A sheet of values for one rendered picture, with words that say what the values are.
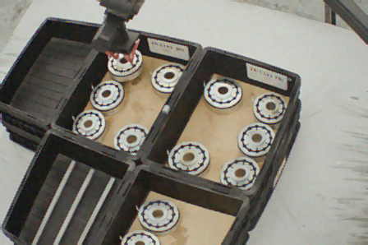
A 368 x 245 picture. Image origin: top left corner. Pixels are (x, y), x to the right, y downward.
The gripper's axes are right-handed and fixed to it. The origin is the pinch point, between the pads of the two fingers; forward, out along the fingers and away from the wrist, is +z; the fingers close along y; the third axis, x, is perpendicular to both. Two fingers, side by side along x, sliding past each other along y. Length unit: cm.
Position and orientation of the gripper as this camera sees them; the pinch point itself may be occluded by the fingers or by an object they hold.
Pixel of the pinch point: (124, 58)
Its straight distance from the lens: 194.7
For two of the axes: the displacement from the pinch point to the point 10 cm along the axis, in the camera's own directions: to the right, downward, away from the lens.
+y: 9.0, 2.6, -3.5
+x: 4.1, -7.7, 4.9
